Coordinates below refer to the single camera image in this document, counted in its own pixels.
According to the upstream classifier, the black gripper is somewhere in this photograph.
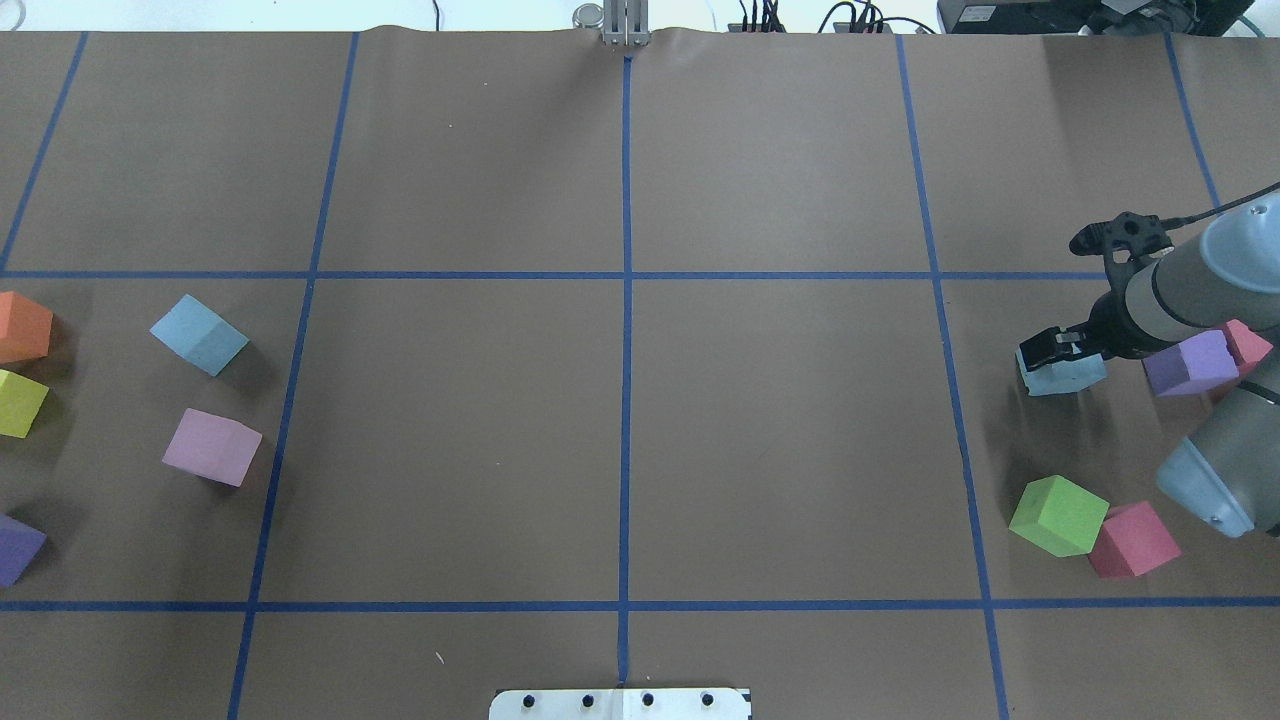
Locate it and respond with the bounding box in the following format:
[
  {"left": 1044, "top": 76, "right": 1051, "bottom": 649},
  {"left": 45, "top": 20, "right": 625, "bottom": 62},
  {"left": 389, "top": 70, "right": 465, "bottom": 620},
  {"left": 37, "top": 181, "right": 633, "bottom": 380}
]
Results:
[{"left": 1018, "top": 290, "right": 1151, "bottom": 368}]

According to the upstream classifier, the light blue foam block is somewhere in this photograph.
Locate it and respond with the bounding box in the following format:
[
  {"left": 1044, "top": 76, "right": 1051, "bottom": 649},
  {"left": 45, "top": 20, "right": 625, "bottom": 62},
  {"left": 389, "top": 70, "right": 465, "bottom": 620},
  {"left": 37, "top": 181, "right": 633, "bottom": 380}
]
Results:
[
  {"left": 1015, "top": 348, "right": 1108, "bottom": 397},
  {"left": 148, "top": 295, "right": 250, "bottom": 377}
]

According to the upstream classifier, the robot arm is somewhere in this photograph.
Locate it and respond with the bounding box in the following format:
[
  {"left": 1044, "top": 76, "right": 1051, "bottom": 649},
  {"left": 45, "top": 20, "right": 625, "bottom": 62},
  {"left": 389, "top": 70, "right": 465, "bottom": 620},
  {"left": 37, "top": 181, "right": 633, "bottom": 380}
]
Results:
[{"left": 1016, "top": 186, "right": 1279, "bottom": 538}]

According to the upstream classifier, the purple foam block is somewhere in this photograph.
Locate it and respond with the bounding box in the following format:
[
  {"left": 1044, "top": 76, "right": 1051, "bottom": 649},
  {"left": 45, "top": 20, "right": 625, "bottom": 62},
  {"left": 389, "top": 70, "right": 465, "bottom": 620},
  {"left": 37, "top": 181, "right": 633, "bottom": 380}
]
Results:
[
  {"left": 1, "top": 515, "right": 47, "bottom": 588},
  {"left": 1142, "top": 329, "right": 1239, "bottom": 397}
]

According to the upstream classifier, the green foam block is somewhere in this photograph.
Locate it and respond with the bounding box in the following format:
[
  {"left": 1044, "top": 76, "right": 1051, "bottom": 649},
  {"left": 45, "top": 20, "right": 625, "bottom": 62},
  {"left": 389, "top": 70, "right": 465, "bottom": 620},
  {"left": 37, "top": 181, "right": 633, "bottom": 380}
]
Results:
[{"left": 1009, "top": 475, "right": 1110, "bottom": 559}]

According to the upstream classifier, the red pink foam block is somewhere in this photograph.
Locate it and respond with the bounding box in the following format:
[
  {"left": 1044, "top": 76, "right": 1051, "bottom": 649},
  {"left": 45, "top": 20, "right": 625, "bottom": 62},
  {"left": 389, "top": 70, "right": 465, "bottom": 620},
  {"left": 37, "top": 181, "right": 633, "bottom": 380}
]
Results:
[
  {"left": 1087, "top": 501, "right": 1181, "bottom": 579},
  {"left": 1219, "top": 319, "right": 1274, "bottom": 379}
]

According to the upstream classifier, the black usb hub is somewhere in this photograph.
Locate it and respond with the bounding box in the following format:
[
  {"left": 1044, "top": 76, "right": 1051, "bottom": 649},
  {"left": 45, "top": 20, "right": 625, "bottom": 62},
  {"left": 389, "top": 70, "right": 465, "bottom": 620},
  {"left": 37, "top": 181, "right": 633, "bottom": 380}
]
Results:
[{"left": 726, "top": 0, "right": 786, "bottom": 33}]

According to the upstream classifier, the pink lilac foam block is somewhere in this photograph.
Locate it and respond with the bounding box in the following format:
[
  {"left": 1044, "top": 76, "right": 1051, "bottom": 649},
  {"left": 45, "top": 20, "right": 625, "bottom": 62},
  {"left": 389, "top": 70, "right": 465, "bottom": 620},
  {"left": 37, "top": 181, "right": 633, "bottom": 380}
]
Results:
[{"left": 161, "top": 407, "right": 262, "bottom": 488}]

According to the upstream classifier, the orange foam block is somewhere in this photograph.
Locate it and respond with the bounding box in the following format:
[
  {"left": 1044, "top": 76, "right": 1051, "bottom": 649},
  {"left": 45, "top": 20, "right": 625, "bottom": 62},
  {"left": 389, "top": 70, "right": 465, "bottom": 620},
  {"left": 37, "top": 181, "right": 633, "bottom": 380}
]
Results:
[{"left": 1, "top": 291, "right": 54, "bottom": 364}]

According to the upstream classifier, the yellow foam block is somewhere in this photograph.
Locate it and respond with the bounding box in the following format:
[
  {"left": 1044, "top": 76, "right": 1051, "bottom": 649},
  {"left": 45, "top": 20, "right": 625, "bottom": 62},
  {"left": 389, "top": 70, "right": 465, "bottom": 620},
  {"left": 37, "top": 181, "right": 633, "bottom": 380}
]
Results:
[{"left": 1, "top": 370, "right": 50, "bottom": 438}]

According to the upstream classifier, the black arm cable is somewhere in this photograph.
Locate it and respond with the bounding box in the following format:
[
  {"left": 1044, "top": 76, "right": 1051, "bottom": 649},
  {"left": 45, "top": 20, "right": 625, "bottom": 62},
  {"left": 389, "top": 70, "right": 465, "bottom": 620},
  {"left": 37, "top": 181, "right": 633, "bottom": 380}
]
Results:
[{"left": 1160, "top": 181, "right": 1280, "bottom": 227}]

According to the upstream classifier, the aluminium frame post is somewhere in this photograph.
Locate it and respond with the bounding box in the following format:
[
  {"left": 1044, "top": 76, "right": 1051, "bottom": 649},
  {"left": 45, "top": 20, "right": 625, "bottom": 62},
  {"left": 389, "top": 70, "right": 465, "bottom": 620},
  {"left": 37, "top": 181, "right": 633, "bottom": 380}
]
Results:
[{"left": 570, "top": 0, "right": 652, "bottom": 47}]

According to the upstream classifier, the white camera mast base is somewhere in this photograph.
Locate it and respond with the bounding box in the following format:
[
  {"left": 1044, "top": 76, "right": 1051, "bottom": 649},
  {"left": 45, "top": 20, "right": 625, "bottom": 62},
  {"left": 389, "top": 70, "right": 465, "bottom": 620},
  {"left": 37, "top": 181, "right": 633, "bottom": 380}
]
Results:
[{"left": 488, "top": 687, "right": 754, "bottom": 719}]

